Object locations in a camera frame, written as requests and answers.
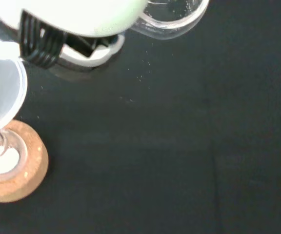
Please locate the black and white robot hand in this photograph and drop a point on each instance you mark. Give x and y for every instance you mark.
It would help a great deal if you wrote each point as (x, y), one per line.
(82, 17)

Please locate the translucent white plastic funnel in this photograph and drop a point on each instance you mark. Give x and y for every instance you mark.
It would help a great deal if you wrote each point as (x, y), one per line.
(1, 92)

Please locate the clear glass round-bottom flask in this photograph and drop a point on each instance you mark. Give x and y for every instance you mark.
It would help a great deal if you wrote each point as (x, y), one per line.
(21, 156)

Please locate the black table cloth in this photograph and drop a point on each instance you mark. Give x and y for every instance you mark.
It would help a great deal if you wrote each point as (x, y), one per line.
(179, 146)

